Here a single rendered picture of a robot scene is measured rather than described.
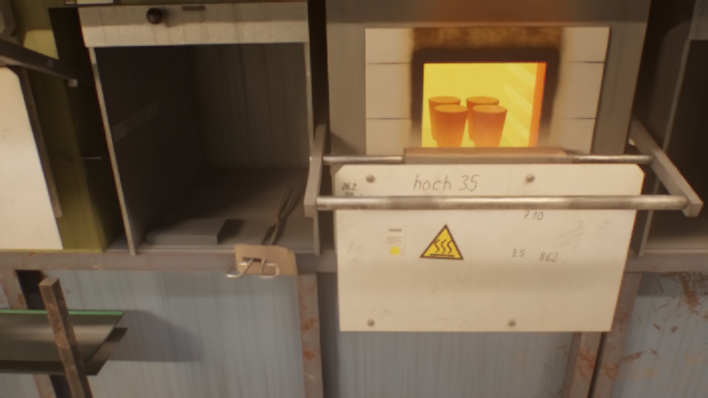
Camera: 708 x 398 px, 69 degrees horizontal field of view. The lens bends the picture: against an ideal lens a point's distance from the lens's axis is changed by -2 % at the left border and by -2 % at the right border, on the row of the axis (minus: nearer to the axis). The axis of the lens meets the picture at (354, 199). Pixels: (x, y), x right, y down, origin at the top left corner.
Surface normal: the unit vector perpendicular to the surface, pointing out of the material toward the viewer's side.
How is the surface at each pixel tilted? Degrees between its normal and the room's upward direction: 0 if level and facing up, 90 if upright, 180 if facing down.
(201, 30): 90
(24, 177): 90
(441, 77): 90
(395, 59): 90
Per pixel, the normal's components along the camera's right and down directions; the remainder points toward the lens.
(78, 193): -0.04, 0.40
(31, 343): -0.02, -0.92
